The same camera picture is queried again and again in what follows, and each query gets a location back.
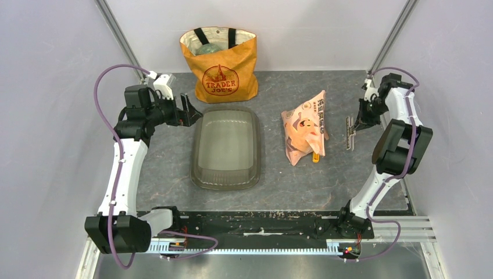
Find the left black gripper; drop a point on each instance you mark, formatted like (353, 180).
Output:
(181, 117)

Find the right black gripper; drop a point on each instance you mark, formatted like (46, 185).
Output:
(366, 120)

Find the torn bag top strip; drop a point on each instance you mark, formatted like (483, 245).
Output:
(350, 133)

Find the pink litter bag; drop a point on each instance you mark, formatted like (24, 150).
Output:
(305, 131)

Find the grey translucent litter box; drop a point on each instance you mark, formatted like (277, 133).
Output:
(226, 153)

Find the orange plastic scoop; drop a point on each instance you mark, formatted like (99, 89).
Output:
(315, 157)

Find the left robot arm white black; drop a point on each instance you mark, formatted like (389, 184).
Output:
(117, 227)

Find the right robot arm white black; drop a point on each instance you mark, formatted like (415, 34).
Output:
(398, 152)

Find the orange Trader Joe's bag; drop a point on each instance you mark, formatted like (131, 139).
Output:
(227, 75)

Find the green bundle inside bag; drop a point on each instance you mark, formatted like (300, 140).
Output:
(209, 48)

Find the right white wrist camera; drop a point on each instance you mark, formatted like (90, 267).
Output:
(371, 93)

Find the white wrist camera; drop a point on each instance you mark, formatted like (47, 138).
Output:
(371, 93)
(160, 85)

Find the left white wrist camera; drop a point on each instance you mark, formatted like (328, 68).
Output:
(160, 85)

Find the right aluminium corner post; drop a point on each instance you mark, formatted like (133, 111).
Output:
(393, 34)

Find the aluminium corner post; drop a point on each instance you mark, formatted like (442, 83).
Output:
(117, 32)
(393, 34)

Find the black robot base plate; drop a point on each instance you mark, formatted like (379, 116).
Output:
(279, 229)

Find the left aluminium corner post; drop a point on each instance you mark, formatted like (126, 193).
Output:
(117, 32)

